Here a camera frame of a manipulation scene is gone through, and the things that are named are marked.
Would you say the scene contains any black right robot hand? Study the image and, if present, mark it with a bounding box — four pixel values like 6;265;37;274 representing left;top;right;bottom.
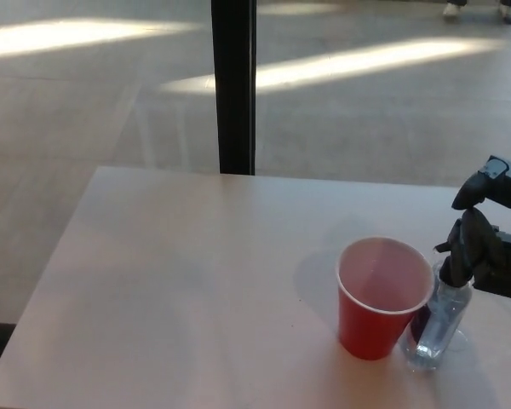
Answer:
440;154;511;300

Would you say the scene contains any clear soap bottle black pump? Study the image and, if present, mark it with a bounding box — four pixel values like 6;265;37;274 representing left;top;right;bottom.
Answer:
399;244;474;372

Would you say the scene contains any red plastic cup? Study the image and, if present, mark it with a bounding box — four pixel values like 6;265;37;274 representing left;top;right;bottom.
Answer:
334;237;434;361

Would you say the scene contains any black window frame post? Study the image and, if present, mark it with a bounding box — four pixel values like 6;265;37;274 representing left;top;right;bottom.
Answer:
210;0;257;176

